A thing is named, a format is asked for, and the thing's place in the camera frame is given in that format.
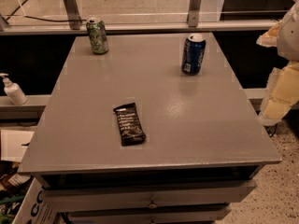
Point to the white cardboard box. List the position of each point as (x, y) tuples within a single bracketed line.
[(34, 209)]

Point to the grey drawer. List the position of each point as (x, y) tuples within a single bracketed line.
[(149, 196), (192, 214)]

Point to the grey lower drawer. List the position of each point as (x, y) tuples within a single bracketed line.
[(192, 214)]

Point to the black rxbar chocolate wrapper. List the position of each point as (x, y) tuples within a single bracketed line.
[(129, 125)]

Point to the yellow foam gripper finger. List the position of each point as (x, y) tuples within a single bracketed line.
[(271, 37), (281, 94)]

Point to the left metal bracket post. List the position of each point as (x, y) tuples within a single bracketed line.
[(73, 16)]

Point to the metal bracket post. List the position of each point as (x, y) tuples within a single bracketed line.
[(193, 13), (73, 16)]

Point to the blue pepsi can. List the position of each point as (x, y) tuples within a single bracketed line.
[(193, 54)]

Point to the green soda can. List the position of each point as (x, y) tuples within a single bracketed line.
[(97, 34)]

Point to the right metal bracket post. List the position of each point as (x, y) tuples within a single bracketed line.
[(193, 13)]

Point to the grey upper drawer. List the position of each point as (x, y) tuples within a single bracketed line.
[(149, 196)]

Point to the white pump bottle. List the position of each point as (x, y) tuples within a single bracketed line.
[(13, 91)]

